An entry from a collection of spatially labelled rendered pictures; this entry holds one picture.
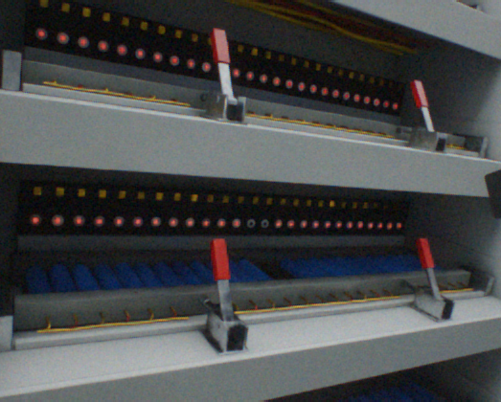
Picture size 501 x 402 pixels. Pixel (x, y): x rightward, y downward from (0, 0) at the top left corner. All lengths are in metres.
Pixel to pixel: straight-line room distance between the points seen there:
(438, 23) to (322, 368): 0.42
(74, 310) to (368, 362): 0.28
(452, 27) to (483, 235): 0.28
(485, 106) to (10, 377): 0.65
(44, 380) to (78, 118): 0.18
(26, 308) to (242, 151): 0.21
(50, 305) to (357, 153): 0.31
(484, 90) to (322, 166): 0.36
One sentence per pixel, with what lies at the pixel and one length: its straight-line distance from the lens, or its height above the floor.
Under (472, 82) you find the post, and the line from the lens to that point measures 0.76.
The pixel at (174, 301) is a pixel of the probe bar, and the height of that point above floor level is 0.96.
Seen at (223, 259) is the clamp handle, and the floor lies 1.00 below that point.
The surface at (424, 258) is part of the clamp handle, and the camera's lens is 0.57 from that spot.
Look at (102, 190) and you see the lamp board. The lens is 0.49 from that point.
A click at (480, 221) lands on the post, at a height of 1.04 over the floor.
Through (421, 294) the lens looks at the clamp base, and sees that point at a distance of 0.57.
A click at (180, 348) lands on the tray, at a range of 0.39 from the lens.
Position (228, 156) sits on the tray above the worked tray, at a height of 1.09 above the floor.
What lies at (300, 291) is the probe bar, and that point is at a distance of 0.49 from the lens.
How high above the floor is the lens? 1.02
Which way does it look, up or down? 4 degrees up
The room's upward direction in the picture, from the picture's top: straight up
